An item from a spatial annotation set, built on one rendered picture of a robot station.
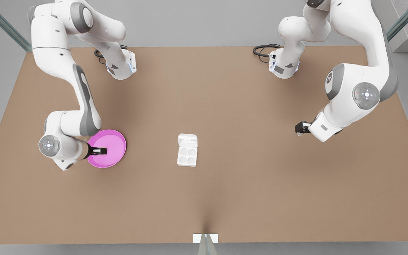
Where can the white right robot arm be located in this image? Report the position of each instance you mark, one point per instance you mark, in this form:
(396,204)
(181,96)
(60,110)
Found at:
(62,67)

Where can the white egg box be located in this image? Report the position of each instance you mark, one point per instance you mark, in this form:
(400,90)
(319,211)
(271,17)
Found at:
(187,156)

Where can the white egg box lid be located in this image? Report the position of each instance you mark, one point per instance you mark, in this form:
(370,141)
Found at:
(187,140)

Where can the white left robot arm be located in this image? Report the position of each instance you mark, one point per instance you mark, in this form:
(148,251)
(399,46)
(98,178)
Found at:
(360,71)

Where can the pink round plate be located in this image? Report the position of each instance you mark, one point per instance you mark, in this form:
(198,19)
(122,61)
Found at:
(113,147)

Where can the silver frame post with foot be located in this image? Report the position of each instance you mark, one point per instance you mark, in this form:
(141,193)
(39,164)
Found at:
(205,244)

